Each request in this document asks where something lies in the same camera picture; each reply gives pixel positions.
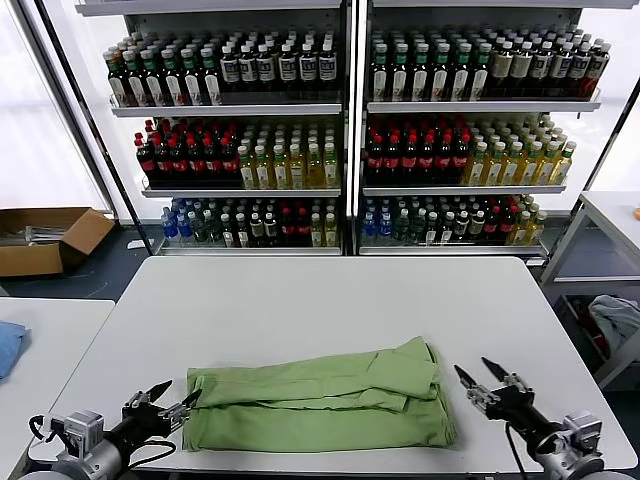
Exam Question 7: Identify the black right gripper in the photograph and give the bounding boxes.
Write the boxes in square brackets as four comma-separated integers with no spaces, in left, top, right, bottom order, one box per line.
[453,356,547,437]

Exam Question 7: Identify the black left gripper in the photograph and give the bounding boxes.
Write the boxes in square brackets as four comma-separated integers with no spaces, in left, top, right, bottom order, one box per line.
[119,380,203,446]

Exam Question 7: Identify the green polo shirt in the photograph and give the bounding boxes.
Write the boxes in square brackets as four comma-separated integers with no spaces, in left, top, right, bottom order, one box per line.
[180,335,459,454]

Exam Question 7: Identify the red item under table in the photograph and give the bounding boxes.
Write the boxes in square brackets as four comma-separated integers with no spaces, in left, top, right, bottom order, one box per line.
[574,297,611,351]

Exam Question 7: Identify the pale blue crumpled cloth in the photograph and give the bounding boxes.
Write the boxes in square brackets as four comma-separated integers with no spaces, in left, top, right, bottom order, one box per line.
[587,293,640,359]

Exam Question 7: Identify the blue folded cloth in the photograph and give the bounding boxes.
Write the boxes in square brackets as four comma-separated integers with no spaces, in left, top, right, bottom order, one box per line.
[0,319,32,386]

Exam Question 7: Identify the open cardboard box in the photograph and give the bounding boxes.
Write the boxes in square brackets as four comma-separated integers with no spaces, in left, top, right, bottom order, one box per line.
[0,206,117,278]

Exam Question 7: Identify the clear plastic packets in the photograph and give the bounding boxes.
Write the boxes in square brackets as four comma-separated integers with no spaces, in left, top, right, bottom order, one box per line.
[22,224,69,247]

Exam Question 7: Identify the grey metal drinks shelf rack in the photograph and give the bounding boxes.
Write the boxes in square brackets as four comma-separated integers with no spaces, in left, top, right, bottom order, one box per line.
[74,0,357,257]
[355,0,604,259]

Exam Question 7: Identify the dark bottle green cap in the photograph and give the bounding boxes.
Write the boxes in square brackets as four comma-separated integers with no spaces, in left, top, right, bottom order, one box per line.
[200,46,223,106]
[411,42,430,103]
[469,42,494,103]
[140,48,167,107]
[370,42,390,103]
[391,42,410,103]
[431,42,451,103]
[451,42,472,103]
[160,47,185,107]
[180,46,204,106]
[104,49,130,108]
[122,48,149,108]

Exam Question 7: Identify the dark bottle beige label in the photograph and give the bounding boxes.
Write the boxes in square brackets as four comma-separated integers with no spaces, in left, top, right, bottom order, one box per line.
[489,40,514,99]
[509,40,534,99]

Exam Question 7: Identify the dark bottle blue white label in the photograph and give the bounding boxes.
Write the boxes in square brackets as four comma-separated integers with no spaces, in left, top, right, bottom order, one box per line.
[220,43,240,94]
[530,40,554,99]
[318,42,337,94]
[277,43,297,94]
[568,43,592,99]
[584,44,612,99]
[255,43,275,94]
[238,43,258,94]
[549,41,574,99]
[298,42,318,94]

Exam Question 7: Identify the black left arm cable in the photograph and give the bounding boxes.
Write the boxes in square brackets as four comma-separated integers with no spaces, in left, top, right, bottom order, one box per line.
[127,438,178,471]

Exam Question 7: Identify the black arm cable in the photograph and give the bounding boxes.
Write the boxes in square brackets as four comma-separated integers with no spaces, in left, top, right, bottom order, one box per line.
[502,422,531,480]
[127,438,178,471]

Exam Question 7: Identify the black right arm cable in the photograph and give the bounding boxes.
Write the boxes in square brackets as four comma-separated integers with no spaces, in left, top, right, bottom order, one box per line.
[502,422,531,480]

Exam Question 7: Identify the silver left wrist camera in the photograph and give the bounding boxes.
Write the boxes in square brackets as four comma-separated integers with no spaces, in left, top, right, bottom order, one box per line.
[48,410,105,457]

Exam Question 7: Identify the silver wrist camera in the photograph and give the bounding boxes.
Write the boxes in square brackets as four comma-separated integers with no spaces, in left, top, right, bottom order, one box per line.
[48,410,105,457]
[562,409,605,454]

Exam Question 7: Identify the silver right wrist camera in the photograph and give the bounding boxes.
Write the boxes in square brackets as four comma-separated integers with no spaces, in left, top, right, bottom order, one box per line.
[562,409,605,454]

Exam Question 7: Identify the grey metal frame table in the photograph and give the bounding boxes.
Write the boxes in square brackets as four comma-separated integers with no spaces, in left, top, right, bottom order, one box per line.
[539,189,640,391]

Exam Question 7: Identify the black slanted frame pole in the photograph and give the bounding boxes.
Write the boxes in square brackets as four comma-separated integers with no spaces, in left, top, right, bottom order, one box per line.
[19,0,154,251]
[569,74,640,224]

